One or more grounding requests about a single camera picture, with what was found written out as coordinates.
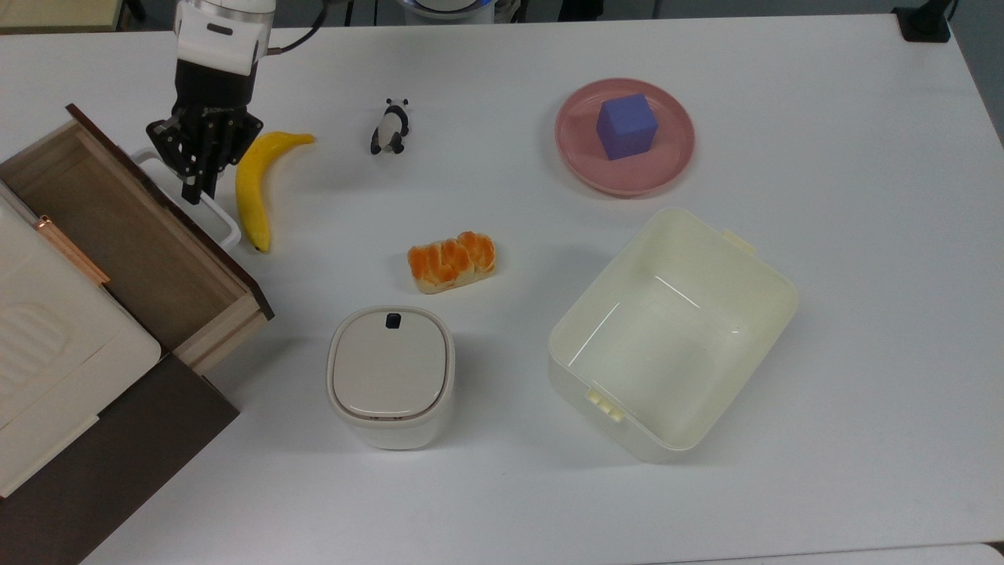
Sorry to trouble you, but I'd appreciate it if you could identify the wooden drawer with white handle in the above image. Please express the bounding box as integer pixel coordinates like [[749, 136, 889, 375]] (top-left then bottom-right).
[[0, 104, 275, 376]]

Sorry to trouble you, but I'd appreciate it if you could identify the wooden side table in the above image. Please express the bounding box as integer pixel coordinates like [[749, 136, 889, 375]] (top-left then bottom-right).
[[0, 0, 128, 35]]

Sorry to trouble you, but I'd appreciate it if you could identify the beige lidded trash can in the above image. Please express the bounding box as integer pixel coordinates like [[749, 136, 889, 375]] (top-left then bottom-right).
[[326, 305, 457, 451]]

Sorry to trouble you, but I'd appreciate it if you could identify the pink plate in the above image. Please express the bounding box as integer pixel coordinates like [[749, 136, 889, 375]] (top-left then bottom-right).
[[555, 78, 697, 197]]

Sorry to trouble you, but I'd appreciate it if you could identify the orange glazed bread toy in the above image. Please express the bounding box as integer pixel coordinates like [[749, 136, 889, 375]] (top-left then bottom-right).
[[407, 231, 497, 296]]

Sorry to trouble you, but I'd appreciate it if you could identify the purple cube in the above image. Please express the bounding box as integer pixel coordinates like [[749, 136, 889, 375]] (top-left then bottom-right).
[[595, 93, 659, 161]]

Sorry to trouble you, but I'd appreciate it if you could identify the yellow banana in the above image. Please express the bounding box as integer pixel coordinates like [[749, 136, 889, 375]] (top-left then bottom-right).
[[235, 131, 316, 253]]

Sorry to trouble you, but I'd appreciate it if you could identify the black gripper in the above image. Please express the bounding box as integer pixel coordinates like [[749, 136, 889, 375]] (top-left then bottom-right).
[[146, 61, 264, 206]]

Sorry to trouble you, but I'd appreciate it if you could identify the black table clamp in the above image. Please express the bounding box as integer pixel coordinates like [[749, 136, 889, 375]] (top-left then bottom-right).
[[893, 0, 955, 44]]

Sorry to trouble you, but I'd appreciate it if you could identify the dark brown drawer cabinet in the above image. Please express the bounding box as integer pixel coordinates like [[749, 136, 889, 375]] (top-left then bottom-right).
[[0, 353, 241, 565]]

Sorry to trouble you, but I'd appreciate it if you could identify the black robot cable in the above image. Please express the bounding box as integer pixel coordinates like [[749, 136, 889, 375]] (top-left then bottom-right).
[[267, 0, 329, 57]]

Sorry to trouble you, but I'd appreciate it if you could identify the panda figurine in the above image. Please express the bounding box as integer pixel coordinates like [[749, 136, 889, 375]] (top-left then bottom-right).
[[370, 98, 411, 155]]

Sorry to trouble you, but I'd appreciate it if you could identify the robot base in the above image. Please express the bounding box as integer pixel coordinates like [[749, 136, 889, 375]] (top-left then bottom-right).
[[395, 0, 500, 21]]

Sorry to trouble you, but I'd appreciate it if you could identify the cream plastic storage box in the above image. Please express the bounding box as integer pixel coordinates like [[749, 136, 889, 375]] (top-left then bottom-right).
[[547, 207, 800, 464]]

